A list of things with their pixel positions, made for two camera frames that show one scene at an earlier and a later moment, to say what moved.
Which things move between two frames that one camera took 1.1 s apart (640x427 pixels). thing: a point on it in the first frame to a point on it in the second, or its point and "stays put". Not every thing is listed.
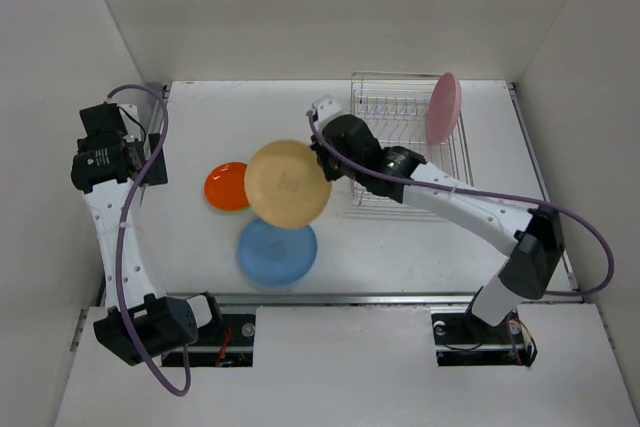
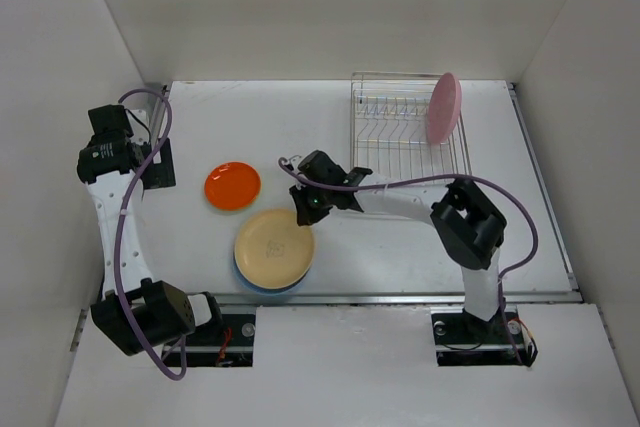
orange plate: (225, 186) stays put
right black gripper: (329, 172) to (304, 213)
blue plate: (276, 255) to (264, 289)
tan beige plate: (286, 185) to (272, 250)
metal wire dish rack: (396, 106) stays put
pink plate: (444, 108) stays put
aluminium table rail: (574, 296) stays put
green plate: (232, 211) stays put
